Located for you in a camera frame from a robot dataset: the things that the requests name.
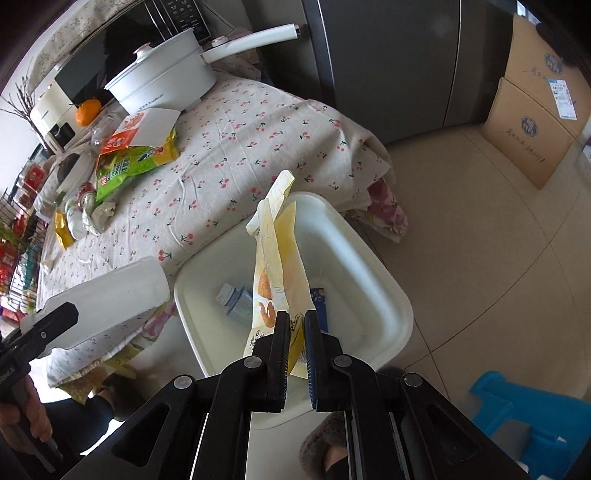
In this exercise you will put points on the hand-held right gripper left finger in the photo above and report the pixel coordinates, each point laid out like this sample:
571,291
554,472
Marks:
282,337

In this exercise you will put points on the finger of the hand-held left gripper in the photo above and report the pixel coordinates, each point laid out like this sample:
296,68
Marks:
51,325

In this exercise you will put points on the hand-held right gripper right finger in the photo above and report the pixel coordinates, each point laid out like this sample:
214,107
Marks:
311,355

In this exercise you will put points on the blue packet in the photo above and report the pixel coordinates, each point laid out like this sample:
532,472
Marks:
319,300

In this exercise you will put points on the small white bottle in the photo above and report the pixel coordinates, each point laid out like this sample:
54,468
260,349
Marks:
231,300

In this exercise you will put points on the yellow bread wrapper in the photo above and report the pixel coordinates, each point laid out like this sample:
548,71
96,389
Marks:
277,258

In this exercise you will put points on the white plastic bin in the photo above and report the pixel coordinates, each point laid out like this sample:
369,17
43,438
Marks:
360,277

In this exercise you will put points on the yellow snack packet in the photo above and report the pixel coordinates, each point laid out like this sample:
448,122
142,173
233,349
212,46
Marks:
63,233

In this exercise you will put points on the white paper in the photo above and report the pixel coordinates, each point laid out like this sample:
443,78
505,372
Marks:
100,217

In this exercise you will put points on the red drink can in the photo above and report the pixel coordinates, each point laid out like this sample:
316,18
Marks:
86,190

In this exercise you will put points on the green snack bag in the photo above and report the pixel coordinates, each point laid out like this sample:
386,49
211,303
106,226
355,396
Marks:
124,168

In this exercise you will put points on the orange and white paper box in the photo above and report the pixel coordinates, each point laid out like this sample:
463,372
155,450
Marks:
147,127

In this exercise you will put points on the person's left hand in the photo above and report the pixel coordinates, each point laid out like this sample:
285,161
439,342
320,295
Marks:
36,415

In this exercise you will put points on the brown slipper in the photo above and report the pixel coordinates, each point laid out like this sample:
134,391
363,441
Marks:
323,443

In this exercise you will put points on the white bowl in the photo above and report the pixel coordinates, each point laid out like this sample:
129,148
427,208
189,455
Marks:
55,189

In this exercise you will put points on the green squash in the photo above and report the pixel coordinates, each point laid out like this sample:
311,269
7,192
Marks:
70,166

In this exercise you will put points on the cherry print tablecloth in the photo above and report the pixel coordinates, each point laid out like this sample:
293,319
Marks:
258,152

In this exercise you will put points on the glass jar with small oranges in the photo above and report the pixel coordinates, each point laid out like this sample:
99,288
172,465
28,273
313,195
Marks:
104,131

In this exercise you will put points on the cream air fryer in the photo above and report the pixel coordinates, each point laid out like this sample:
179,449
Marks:
46,110

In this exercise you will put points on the large orange fruit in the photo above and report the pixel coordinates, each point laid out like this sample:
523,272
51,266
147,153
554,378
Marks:
88,112

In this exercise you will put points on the dried branches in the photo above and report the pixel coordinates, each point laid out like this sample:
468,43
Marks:
16,108

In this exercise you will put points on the blue plastic stool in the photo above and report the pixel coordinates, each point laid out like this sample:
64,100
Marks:
545,415

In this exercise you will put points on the white electric pot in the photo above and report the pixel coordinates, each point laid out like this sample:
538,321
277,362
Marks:
171,78

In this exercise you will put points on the floral cloth cover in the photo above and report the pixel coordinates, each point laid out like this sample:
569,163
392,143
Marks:
78,32

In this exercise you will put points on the black microwave oven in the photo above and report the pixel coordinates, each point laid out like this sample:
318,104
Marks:
115,37

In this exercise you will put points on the grey refrigerator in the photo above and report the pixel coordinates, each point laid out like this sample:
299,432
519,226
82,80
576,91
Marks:
392,60

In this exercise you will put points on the plain cardboard box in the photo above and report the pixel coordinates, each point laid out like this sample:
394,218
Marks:
526,134

